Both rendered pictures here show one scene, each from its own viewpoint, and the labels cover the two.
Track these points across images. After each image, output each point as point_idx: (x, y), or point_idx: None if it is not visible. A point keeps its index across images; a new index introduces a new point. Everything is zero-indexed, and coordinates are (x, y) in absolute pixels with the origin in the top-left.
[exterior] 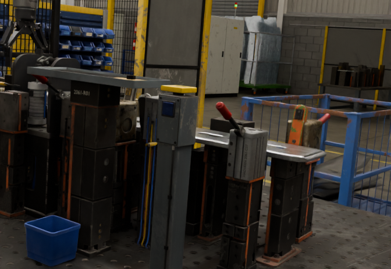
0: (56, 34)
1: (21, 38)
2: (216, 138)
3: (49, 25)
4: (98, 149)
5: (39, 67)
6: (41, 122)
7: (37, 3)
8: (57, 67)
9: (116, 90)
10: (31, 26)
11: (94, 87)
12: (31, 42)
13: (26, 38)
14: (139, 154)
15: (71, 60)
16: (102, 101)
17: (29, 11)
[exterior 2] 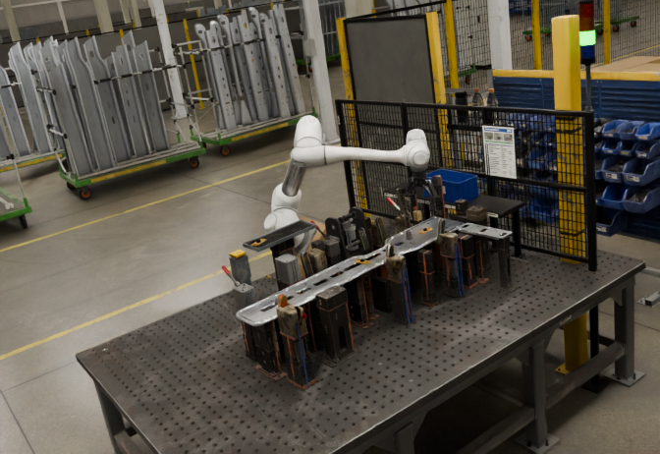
0: (587, 169)
1: (558, 169)
2: (289, 292)
3: (583, 160)
4: (276, 269)
5: (303, 221)
6: (348, 249)
7: (416, 167)
8: (311, 223)
9: (276, 245)
10: (419, 182)
11: None
12: (568, 174)
13: (563, 170)
14: (352, 290)
15: (333, 219)
16: (271, 248)
17: (412, 172)
